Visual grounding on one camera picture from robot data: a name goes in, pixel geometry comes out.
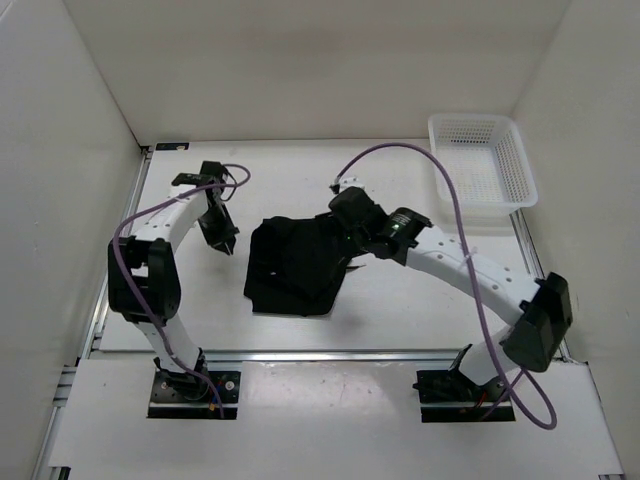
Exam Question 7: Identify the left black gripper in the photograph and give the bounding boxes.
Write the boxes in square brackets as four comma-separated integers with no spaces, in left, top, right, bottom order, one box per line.
[197,203,239,254]

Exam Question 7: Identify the black sport shorts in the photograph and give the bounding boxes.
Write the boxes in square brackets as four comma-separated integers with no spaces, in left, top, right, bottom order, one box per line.
[244,213,364,317]

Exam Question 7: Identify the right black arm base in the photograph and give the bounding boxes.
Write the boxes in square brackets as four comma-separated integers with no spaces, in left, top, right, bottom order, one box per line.
[412,344,515,423]

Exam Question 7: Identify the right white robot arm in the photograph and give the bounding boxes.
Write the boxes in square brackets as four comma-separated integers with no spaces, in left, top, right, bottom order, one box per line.
[347,208,573,400]

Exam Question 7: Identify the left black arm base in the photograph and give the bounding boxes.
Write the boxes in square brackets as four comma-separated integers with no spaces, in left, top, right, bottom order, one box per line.
[147,358,241,420]

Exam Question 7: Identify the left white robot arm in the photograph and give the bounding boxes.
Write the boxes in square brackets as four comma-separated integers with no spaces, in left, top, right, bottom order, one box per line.
[108,161,239,400]

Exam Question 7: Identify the blue label sticker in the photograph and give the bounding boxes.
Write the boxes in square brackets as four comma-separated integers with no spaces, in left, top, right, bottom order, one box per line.
[155,142,190,151]

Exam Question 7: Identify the white perforated plastic basket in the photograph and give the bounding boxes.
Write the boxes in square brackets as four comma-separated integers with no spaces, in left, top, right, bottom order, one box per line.
[428,113,539,225]

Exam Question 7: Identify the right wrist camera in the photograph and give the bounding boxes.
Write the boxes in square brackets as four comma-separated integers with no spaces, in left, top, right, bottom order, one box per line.
[329,177,388,232]

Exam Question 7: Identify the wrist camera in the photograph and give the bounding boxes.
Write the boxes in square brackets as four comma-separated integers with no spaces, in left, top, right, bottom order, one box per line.
[200,161,230,184]
[329,177,388,232]

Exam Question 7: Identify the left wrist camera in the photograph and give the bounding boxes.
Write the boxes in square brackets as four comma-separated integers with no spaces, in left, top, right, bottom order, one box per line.
[200,161,230,184]

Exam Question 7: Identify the aluminium front rail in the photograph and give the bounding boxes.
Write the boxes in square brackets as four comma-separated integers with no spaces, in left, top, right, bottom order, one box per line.
[204,350,471,364]

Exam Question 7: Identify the aluminium left side rail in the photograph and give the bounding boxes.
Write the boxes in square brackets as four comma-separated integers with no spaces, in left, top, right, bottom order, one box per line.
[29,144,154,480]

